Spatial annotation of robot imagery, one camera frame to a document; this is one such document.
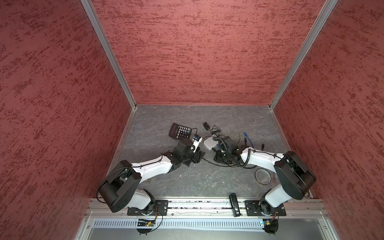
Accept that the black stapler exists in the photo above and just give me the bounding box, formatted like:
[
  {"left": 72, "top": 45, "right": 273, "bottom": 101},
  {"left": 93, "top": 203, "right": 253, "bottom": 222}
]
[{"left": 229, "top": 193, "right": 242, "bottom": 218}]

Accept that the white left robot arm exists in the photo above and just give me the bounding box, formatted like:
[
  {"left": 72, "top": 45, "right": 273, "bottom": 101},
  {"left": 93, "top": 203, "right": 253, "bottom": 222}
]
[{"left": 96, "top": 136, "right": 205, "bottom": 215}]

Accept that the black desk calculator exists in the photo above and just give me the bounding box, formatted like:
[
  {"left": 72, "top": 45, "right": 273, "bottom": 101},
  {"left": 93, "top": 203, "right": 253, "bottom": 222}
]
[{"left": 169, "top": 123, "right": 192, "bottom": 140}]

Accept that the brown tape roll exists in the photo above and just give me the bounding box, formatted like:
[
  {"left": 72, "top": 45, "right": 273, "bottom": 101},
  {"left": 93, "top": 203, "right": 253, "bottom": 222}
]
[{"left": 255, "top": 169, "right": 272, "bottom": 186}]

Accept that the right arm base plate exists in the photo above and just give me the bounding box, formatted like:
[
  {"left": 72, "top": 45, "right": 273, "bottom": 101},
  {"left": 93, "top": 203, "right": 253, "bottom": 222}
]
[{"left": 244, "top": 200, "right": 287, "bottom": 217}]

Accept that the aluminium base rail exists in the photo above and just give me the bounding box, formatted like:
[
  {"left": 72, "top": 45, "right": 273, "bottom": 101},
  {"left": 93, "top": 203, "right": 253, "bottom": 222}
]
[{"left": 85, "top": 197, "right": 329, "bottom": 219}]

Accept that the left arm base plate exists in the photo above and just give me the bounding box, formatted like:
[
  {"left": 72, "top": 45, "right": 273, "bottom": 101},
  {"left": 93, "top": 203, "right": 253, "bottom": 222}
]
[{"left": 127, "top": 200, "right": 169, "bottom": 217}]

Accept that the aluminium left corner post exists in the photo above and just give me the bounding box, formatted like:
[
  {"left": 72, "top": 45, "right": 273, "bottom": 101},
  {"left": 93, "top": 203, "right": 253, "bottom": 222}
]
[{"left": 81, "top": 0, "right": 137, "bottom": 111}]

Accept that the white slotted cable duct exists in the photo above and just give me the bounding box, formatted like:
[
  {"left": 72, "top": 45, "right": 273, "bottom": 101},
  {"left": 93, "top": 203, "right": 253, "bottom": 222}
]
[{"left": 92, "top": 219, "right": 264, "bottom": 231}]

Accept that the blue ethernet cable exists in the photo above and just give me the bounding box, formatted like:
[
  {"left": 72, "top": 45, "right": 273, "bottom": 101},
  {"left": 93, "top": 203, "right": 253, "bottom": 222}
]
[{"left": 242, "top": 131, "right": 255, "bottom": 149}]

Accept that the white network switch box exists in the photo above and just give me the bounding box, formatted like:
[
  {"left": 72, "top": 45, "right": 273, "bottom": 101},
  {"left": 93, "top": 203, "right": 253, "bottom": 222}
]
[{"left": 204, "top": 135, "right": 218, "bottom": 150}]

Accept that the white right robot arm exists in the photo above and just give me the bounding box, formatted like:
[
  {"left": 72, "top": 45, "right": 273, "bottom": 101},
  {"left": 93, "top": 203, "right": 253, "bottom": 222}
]
[{"left": 213, "top": 136, "right": 317, "bottom": 216}]

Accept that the aluminium corner post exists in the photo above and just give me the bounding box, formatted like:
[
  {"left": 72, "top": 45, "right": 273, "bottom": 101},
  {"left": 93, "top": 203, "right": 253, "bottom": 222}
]
[
  {"left": 81, "top": 0, "right": 137, "bottom": 111},
  {"left": 269, "top": 0, "right": 338, "bottom": 112}
]

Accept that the aluminium right corner post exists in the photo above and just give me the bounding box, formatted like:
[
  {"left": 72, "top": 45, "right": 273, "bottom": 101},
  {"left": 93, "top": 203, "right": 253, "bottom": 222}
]
[{"left": 269, "top": 0, "right": 338, "bottom": 112}]

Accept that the black power adapter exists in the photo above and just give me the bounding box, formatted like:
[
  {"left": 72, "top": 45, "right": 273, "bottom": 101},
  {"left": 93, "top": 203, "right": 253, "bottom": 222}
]
[{"left": 203, "top": 122, "right": 211, "bottom": 131}]

